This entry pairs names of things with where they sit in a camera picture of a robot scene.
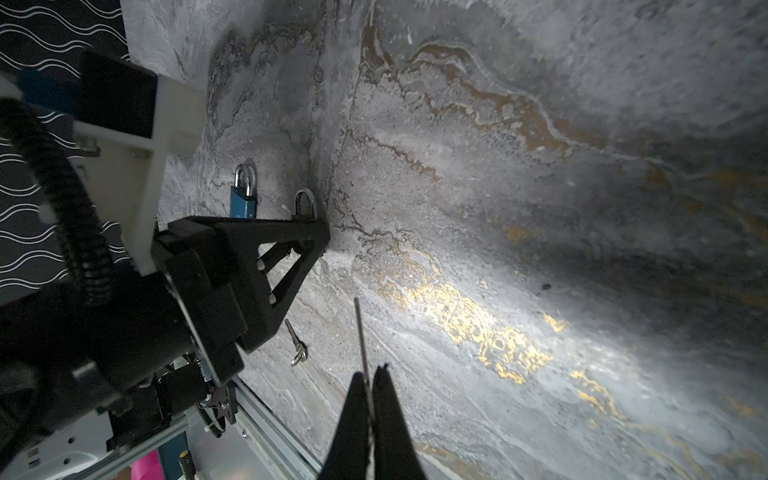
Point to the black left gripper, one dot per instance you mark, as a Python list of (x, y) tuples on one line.
[(234, 280)]

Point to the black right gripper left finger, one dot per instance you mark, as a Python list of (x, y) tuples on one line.
[(348, 456)]

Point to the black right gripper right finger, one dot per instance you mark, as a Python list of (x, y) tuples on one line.
[(394, 453)]

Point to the blue padlock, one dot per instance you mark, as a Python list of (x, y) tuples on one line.
[(243, 192)]

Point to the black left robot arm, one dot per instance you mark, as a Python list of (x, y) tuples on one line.
[(110, 355)]

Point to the spare key on table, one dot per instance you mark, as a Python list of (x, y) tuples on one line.
[(301, 349)]

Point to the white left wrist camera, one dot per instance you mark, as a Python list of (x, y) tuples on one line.
[(126, 120)]

